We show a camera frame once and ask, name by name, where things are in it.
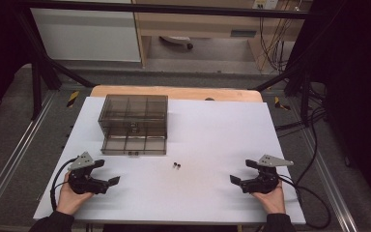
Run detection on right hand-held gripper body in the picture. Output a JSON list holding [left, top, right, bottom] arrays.
[[239, 154, 295, 195]]

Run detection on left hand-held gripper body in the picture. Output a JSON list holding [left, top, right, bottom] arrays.
[[67, 151, 108, 195]]

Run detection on smoky transparent drawer box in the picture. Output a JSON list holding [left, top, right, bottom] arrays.
[[98, 94, 169, 157]]

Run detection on person's right hand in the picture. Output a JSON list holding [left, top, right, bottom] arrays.
[[250, 179, 287, 216]]

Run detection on person's left hand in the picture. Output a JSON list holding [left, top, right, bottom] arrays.
[[55, 171, 95, 217]]

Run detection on white table board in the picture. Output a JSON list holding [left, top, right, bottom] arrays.
[[33, 96, 307, 225]]

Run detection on yellow black floor tape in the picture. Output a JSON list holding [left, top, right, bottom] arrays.
[[273, 96, 292, 112], [66, 90, 80, 109]]

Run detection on black metal stand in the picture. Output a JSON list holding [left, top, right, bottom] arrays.
[[252, 47, 313, 128], [13, 6, 97, 121]]

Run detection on wooden table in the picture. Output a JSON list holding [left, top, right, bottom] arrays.
[[90, 84, 264, 103]]

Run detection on white cabinet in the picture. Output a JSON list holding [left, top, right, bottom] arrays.
[[30, 0, 142, 63]]

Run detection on chair base with caster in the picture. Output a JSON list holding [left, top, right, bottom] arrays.
[[158, 35, 194, 50]]

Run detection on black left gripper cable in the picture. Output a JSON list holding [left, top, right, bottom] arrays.
[[49, 157, 78, 212]]

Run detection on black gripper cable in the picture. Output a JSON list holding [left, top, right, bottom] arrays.
[[278, 173, 332, 230], [49, 157, 78, 212]]

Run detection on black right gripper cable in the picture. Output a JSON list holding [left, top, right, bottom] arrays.
[[278, 173, 332, 230]]

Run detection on aluminium floor rail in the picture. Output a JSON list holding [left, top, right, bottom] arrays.
[[0, 90, 59, 223], [299, 127, 360, 232]]

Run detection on black floor cables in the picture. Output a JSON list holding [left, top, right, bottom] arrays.
[[274, 81, 329, 188]]

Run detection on bundle of hanging cables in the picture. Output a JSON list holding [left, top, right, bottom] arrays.
[[258, 9, 296, 73]]

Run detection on white wall socket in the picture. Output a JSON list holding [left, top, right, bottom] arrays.
[[252, 0, 280, 11]]

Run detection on black metal frame bar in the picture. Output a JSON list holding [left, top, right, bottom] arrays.
[[15, 0, 311, 20]]

